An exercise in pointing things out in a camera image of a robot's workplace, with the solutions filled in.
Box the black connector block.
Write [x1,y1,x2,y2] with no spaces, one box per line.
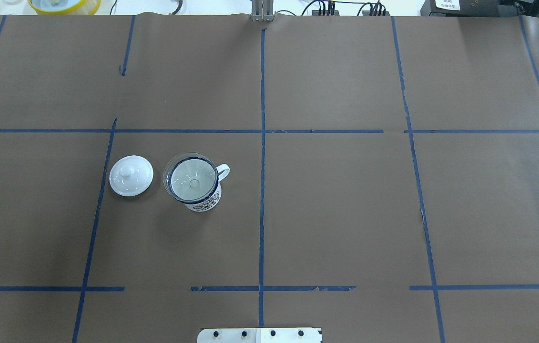
[306,0,337,17]
[356,1,390,17]

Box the black device with label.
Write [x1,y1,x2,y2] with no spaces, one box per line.
[420,0,539,18]

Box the left black connector block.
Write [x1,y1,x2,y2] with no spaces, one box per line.
[306,0,337,17]

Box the white blue patterned mug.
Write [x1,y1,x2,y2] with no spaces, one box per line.
[184,163,230,212]

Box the aluminium frame post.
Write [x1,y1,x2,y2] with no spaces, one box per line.
[251,0,275,22]

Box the yellow rimmed filter bowl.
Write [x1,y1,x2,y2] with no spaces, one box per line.
[27,0,102,15]

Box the white ceramic lid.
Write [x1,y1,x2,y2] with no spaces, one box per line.
[109,155,154,197]

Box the brown paper table cover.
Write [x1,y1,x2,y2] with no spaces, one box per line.
[0,13,539,343]

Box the white camera pole base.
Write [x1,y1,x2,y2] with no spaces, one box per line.
[197,327,323,343]

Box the right black connector block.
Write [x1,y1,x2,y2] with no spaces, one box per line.
[356,1,390,17]

